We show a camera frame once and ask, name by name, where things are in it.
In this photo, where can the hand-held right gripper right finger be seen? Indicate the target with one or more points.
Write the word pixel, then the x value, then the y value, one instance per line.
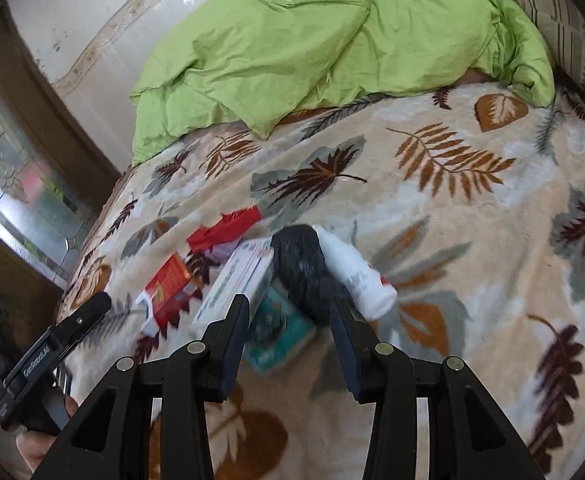
pixel 347 345

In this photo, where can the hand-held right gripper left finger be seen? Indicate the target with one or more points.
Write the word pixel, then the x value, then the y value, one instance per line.
pixel 232 340

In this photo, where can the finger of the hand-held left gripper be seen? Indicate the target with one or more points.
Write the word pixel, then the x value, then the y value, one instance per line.
pixel 85 312

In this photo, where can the teal tissue packet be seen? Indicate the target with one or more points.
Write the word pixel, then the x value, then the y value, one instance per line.
pixel 282 330

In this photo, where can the white and grey medicine box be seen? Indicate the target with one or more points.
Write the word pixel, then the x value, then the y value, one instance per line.
pixel 237 275

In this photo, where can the white tube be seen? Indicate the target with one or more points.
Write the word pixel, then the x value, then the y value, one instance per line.
pixel 362 280

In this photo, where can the red carton box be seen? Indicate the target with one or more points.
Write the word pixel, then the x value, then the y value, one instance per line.
pixel 170 280

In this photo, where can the black sock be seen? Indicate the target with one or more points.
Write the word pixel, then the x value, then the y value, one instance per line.
pixel 302 270

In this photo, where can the purple paper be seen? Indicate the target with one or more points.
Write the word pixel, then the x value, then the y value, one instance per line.
pixel 225 252

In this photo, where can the red torn wrapper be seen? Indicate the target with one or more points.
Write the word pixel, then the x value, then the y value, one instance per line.
pixel 227 230

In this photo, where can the person's left hand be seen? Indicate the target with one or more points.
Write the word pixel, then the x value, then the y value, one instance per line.
pixel 35 452

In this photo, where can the patterned glass door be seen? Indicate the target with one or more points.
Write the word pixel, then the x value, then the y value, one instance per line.
pixel 22 175

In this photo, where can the leaf print fleece blanket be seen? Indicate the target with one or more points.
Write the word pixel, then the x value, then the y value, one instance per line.
pixel 472 240

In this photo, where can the green quilt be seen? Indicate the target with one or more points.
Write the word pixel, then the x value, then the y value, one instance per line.
pixel 297 50

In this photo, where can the striped sofa cushion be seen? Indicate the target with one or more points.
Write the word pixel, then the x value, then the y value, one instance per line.
pixel 562 25

